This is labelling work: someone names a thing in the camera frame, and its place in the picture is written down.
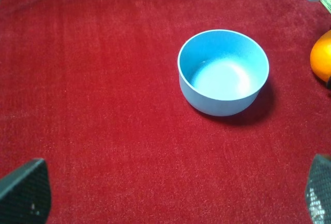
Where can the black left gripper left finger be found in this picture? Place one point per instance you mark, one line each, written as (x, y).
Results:
(26, 193)

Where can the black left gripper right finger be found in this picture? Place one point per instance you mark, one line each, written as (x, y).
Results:
(317, 192)

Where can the orange fruit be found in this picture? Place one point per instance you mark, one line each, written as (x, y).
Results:
(320, 57)

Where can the red velvet tablecloth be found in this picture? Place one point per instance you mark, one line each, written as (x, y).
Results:
(92, 87)

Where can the blue plastic bowl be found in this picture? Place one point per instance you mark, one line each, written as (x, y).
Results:
(221, 71)

